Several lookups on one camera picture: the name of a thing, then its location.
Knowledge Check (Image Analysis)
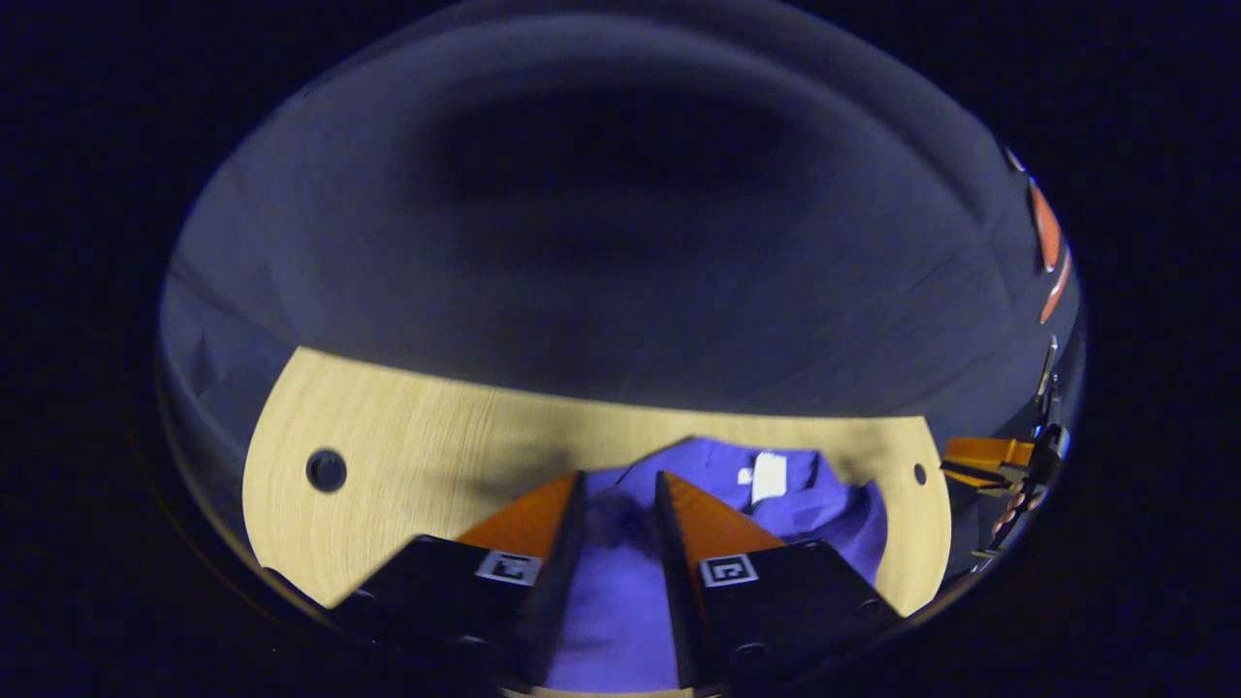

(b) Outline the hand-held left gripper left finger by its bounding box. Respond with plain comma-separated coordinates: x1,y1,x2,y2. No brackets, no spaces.
330,470,589,689

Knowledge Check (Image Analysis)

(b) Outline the purple shirt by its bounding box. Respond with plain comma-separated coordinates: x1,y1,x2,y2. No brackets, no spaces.
543,436,888,694

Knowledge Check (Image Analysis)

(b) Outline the black backdrop cloth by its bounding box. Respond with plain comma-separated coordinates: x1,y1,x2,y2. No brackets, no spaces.
155,0,1087,583

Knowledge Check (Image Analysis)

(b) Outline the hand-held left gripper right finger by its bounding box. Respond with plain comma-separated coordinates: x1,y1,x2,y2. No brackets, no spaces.
654,470,903,691

